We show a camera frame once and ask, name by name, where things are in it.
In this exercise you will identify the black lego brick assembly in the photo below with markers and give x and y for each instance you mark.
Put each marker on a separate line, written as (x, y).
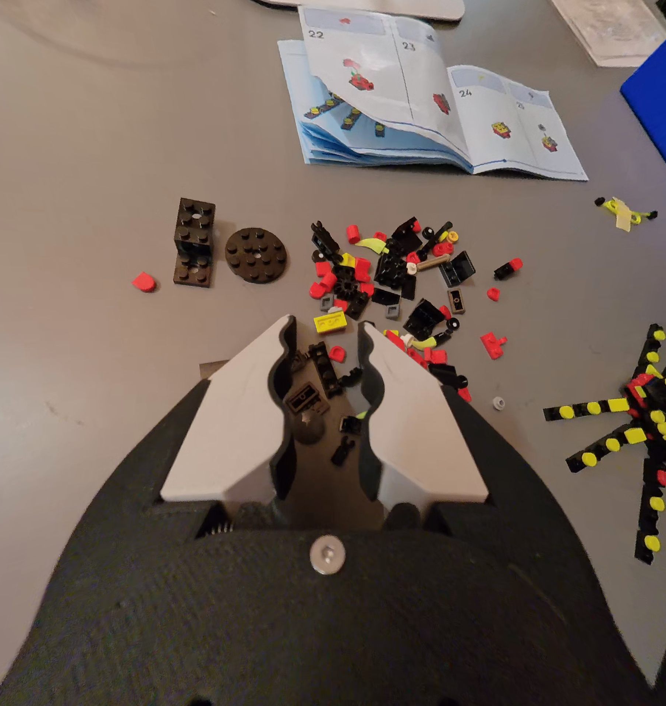
(195, 237)

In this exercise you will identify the pile of lego pieces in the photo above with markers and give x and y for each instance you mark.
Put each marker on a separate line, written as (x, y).
(391, 270)

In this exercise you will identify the red rounded lego tile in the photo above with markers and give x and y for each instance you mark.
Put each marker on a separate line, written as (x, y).
(144, 282)

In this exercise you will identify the black and red lego connector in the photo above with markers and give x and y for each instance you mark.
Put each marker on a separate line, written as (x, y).
(508, 268)

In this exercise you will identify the dark brown lego tile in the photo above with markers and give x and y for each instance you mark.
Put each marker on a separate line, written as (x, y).
(305, 398)

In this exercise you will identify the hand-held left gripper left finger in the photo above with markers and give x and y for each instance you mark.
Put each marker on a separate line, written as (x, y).
(228, 430)

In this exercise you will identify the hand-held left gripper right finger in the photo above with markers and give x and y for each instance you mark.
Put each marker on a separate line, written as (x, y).
(427, 441)

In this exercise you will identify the black round lego plate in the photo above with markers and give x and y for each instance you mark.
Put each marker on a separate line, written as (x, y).
(255, 256)

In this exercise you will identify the grey round lego stud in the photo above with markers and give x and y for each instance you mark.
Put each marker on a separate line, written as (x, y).
(498, 403)

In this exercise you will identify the dark flat lego tile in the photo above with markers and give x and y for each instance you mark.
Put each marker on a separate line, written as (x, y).
(211, 368)

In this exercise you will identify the black yellow lego spider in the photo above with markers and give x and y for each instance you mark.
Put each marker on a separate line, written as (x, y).
(650, 397)

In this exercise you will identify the blue plastic bin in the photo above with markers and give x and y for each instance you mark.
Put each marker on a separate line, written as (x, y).
(661, 110)

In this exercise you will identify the clear plastic bag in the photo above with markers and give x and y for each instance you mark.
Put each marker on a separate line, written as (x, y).
(609, 27)

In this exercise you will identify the lego instruction booklet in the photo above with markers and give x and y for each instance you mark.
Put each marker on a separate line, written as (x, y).
(476, 127)

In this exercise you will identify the small red lego stud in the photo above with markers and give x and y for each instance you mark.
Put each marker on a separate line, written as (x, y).
(493, 294)

